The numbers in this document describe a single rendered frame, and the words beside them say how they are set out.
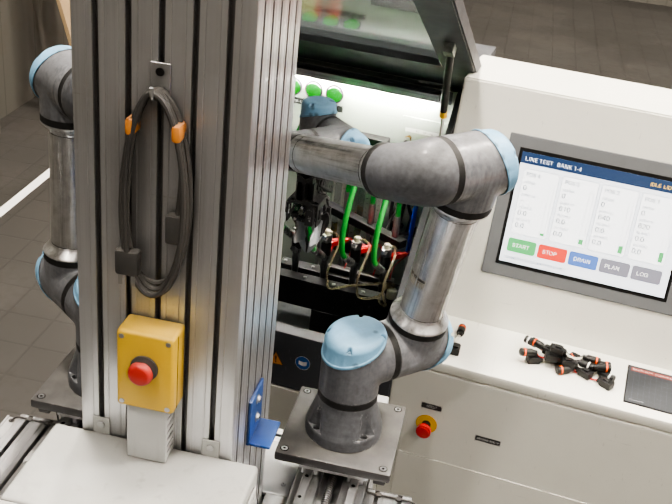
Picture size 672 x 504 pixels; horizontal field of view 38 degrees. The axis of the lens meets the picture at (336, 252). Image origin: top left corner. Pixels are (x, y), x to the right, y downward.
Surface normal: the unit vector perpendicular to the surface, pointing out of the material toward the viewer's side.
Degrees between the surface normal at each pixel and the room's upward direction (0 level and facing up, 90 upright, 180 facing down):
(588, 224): 76
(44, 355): 0
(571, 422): 90
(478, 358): 0
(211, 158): 90
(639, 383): 0
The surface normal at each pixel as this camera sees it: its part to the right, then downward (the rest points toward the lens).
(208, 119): -0.20, 0.44
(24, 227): 0.10, -0.88
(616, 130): -0.28, 0.20
